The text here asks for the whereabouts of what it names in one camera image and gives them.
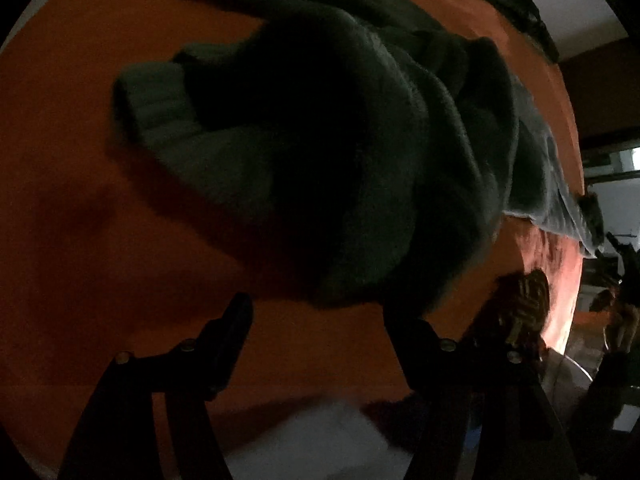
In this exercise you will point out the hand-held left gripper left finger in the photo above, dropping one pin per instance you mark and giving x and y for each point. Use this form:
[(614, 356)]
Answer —
[(227, 345)]

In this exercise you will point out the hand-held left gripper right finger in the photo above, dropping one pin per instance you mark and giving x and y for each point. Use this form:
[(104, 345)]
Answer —
[(420, 355)]

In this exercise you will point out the dark green sweater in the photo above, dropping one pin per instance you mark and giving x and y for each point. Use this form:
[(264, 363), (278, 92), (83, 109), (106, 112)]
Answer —
[(400, 160)]

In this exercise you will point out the black folded clothes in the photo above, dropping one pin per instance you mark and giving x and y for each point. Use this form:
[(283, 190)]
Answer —
[(520, 10)]

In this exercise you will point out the patterned dark cloth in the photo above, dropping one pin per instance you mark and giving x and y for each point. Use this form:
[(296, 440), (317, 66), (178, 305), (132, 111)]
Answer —
[(525, 300)]

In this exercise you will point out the orange blanket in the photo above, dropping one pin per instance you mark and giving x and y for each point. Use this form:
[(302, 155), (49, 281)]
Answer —
[(75, 210)]

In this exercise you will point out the dark brown wooden door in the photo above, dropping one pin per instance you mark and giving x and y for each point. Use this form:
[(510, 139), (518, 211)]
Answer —
[(605, 90)]

